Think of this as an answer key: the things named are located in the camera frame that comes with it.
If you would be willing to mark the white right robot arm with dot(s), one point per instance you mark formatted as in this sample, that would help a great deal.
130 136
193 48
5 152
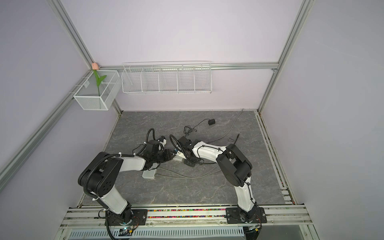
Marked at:
234 165

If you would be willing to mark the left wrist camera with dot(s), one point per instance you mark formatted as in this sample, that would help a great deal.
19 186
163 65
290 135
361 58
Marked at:
162 140

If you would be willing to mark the white network switch box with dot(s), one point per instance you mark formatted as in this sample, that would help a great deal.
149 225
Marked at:
178 158

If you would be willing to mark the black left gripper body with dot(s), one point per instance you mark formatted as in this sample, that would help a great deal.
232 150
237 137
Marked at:
163 157

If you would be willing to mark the front aluminium rail base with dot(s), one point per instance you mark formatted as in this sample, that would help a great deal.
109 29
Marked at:
171 222

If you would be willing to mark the white wire basket long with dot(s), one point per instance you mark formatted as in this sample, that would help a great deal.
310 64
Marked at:
167 77

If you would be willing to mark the aluminium frame rail right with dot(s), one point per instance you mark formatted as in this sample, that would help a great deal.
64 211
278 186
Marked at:
283 182

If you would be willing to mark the grey ethernet cable curved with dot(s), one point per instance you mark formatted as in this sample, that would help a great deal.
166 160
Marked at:
228 131

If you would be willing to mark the white mesh basket small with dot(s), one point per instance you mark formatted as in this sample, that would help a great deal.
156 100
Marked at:
87 95

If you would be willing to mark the black power adapter small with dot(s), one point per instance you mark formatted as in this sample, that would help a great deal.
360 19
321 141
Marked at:
189 129

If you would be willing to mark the artificial pink tulip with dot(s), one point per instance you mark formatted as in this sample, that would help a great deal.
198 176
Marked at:
99 79

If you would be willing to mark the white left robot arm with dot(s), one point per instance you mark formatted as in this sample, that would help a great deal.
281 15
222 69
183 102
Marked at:
98 180

